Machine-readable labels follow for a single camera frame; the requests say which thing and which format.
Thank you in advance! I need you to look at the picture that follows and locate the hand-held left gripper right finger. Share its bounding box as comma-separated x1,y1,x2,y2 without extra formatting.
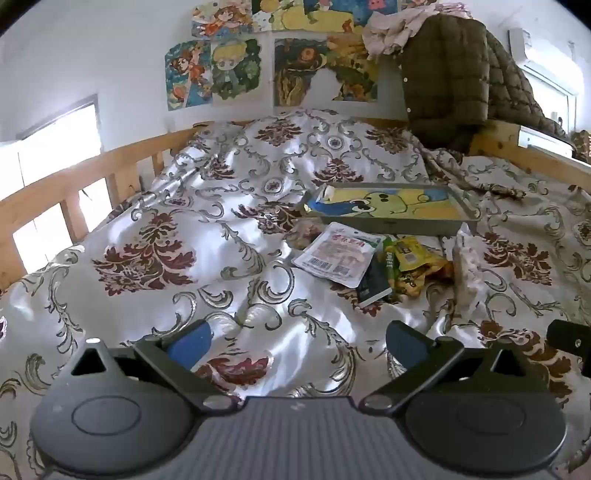
358,320,533,414

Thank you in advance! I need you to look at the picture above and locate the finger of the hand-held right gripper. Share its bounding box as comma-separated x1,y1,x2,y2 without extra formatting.
547,318,591,357

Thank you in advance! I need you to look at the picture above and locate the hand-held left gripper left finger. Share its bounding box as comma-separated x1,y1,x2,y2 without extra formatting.
69,319,241,413

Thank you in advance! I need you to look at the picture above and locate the dark blue snack packet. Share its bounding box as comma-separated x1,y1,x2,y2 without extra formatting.
356,258,394,309

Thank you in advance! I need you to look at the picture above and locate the yellow snack packet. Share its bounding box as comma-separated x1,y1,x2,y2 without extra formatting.
390,235,451,296

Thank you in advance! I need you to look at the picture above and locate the clear bag of rice crackers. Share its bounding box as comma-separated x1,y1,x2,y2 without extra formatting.
450,222,486,319

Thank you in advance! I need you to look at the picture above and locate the white pink snack packet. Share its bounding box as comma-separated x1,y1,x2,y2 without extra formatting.
292,222,384,284

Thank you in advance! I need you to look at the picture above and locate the grey cardboard box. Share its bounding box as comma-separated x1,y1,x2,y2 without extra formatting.
300,181,482,236

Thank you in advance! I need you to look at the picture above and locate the floral printed blanket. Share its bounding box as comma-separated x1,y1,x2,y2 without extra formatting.
0,108,591,480

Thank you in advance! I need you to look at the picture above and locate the green wrapped sausage stick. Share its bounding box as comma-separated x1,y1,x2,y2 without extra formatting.
382,236,402,294

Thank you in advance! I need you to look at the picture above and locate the cartoon painted paper sheet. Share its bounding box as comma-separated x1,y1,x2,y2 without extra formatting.
309,185,462,220

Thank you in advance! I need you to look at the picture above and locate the clear packet with dark snack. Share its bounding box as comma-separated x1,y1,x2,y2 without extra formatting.
284,220,331,252

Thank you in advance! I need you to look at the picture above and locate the window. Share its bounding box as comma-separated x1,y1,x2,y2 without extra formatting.
0,95,103,278

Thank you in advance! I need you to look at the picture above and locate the olive quilted jacket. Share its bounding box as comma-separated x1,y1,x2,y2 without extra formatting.
399,14,578,153

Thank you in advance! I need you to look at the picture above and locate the white air conditioner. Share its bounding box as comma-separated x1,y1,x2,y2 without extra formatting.
508,28,583,93

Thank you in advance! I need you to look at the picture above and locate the pink crumpled cloth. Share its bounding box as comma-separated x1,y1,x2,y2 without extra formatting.
362,2,472,60

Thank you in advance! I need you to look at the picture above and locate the wooden bed frame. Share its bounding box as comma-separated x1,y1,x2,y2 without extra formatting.
0,117,591,291

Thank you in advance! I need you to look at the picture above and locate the mermaid girl wall poster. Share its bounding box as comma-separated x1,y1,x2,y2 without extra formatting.
165,39,214,112

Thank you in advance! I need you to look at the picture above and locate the blond character wall poster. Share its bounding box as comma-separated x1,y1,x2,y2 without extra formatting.
210,36,273,107

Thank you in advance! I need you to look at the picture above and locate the torn brown green wall poster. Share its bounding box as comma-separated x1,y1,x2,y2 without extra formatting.
273,34,380,107

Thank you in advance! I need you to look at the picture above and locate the orange-haired girl wall poster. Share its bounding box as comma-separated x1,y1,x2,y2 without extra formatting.
191,1,254,38

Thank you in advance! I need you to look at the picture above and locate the yellow moon wall poster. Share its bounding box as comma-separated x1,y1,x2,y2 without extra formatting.
252,0,308,33

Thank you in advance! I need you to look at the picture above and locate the blue sea wall poster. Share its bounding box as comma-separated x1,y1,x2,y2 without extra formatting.
302,0,400,23

